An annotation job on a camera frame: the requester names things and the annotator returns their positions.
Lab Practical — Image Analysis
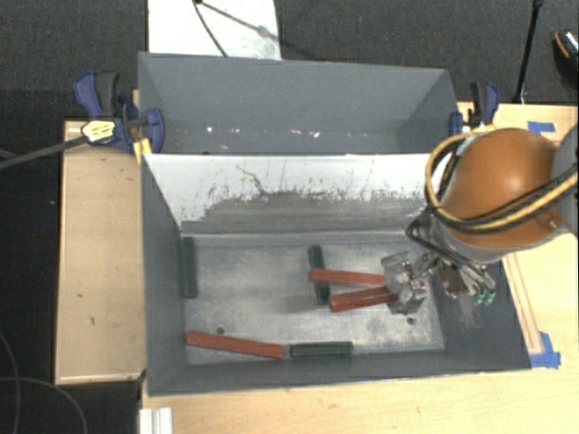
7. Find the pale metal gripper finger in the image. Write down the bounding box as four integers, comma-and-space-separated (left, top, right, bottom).
381, 250, 414, 288
388, 279, 429, 315

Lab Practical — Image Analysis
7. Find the red-brown flat block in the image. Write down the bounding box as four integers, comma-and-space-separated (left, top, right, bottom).
327, 286, 402, 314
308, 268, 388, 288
185, 330, 286, 361

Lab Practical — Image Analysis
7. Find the dark green flat block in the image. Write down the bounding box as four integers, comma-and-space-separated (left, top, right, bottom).
289, 340, 355, 360
307, 244, 330, 306
181, 237, 199, 299

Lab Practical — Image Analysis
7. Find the grey metal bin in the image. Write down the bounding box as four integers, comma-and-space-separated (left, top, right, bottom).
137, 51, 533, 398

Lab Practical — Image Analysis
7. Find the pale wood board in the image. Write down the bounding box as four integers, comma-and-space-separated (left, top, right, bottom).
53, 119, 148, 386

